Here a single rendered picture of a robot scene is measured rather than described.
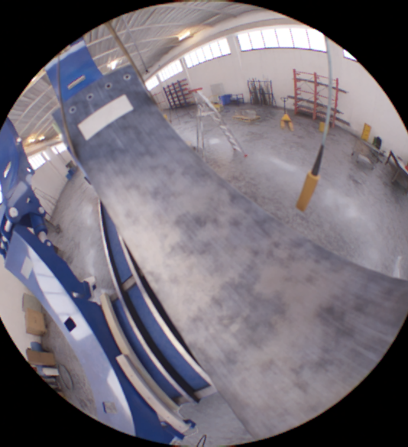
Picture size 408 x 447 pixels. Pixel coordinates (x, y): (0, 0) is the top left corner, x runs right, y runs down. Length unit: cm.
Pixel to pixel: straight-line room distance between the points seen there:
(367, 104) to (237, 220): 1036
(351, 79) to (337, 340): 1052
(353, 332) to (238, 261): 55
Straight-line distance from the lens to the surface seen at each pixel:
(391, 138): 1096
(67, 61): 328
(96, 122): 115
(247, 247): 62
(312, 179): 90
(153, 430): 187
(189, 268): 63
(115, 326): 189
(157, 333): 170
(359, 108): 1050
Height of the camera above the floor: 197
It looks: 54 degrees down
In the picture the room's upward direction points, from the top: 24 degrees counter-clockwise
